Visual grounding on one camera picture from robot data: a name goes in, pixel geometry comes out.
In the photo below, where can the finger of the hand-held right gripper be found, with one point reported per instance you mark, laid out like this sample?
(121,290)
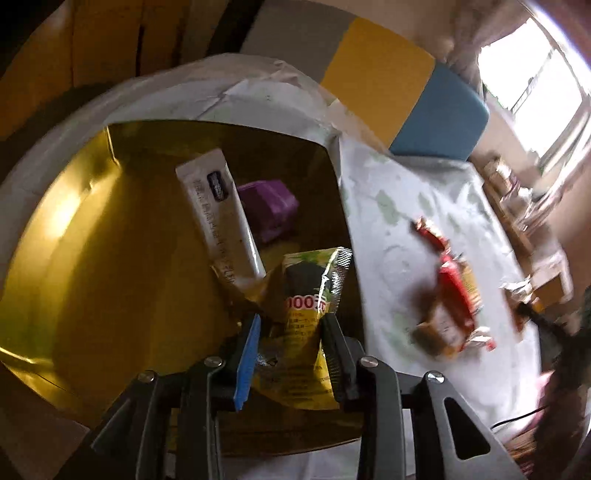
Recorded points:
(535,316)

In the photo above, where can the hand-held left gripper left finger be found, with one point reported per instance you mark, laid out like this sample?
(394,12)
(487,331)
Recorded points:
(247,364)

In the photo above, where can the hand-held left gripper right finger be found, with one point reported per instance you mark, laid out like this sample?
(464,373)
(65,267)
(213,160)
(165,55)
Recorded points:
(335,357)

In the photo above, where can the yellow snack packet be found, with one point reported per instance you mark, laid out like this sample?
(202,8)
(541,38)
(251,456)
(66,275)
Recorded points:
(300,318)

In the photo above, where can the plain red snack packet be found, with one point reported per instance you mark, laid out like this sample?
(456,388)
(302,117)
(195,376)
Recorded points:
(455,290)

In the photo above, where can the gold cardboard box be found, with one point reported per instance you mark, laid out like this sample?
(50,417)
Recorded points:
(115,258)

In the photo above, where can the person's right forearm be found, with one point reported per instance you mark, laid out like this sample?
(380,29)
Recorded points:
(568,392)

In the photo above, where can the brown orange snack packet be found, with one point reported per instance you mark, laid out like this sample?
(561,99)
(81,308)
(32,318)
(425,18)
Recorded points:
(438,332)

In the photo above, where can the wooden shelf with clutter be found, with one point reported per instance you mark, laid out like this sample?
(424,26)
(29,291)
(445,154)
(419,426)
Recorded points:
(521,217)

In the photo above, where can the white green printed tablecloth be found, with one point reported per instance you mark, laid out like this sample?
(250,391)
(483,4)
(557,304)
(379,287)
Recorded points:
(392,240)

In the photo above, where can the small red candy wrapper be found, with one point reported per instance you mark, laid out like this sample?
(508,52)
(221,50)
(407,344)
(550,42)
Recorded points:
(431,235)

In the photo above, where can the long white snack packet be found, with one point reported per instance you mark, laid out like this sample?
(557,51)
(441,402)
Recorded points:
(221,217)

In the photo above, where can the purple snack packet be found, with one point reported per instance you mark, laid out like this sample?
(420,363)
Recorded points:
(270,207)

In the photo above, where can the bright window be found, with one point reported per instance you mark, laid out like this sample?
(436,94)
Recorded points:
(531,78)

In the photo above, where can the grey yellow blue sofa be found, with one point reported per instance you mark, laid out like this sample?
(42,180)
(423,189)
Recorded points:
(383,78)

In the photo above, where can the light curtain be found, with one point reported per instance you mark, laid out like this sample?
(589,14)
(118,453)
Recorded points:
(480,32)

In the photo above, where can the wooden cabinet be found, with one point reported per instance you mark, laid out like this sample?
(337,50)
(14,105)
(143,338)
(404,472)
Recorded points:
(92,46)

